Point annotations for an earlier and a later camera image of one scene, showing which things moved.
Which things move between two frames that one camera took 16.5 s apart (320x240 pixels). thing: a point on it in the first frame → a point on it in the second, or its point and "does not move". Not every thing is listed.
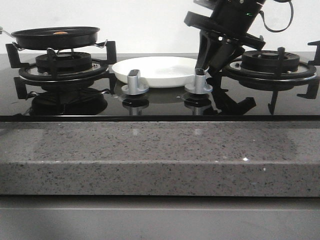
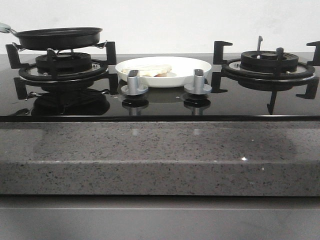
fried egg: (60, 33) → (154, 70)
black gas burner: (66, 62) does not move
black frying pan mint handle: (44, 38) does not move
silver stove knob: (200, 86) does not move
